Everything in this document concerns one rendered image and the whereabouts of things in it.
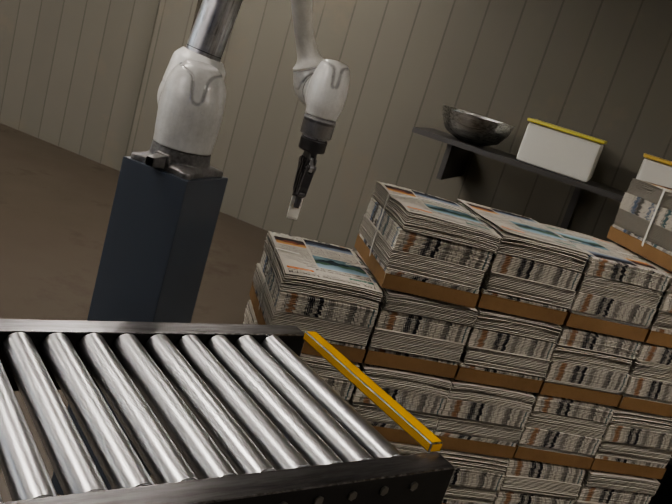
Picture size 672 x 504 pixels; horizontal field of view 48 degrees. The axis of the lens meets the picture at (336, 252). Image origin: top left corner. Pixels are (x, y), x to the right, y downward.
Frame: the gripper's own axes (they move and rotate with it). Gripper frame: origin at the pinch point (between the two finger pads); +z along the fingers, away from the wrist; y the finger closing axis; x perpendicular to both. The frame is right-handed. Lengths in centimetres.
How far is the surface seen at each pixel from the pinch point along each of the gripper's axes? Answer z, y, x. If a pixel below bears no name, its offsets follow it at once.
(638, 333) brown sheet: 10, -19, -110
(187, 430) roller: 16, -98, 31
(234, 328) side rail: 16, -56, 19
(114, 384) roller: 17, -87, 42
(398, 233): -3.4, -18.1, -25.1
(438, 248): -1.9, -18.6, -37.4
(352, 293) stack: 15.6, -19.0, -17.4
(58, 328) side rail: 16, -71, 53
